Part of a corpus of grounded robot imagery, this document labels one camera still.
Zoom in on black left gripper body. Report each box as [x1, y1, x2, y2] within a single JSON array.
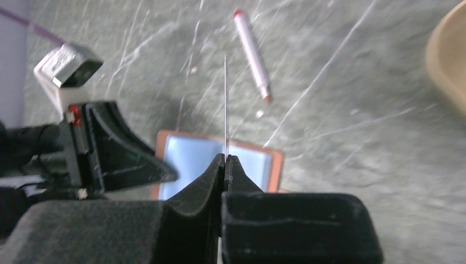
[[1, 103, 106, 237]]

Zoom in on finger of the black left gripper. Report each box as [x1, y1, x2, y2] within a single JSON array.
[[84, 101, 179, 191]]

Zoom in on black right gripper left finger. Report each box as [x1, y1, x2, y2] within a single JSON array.
[[1, 154, 225, 263]]

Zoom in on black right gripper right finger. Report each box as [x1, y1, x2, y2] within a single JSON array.
[[222, 156, 384, 263]]

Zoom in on pink leather card holder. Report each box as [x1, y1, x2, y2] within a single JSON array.
[[150, 130, 284, 200]]

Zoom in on grey credit card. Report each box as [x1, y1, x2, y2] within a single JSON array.
[[224, 55, 230, 161]]

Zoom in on white pen with red cap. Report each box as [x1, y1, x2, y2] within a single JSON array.
[[234, 9, 272, 103]]

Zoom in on beige oval tray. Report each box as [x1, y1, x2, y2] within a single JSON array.
[[425, 1, 465, 116]]

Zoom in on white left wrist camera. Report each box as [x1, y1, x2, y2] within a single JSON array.
[[34, 43, 104, 115]]

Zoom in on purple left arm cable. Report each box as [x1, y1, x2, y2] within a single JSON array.
[[0, 6, 66, 47]]

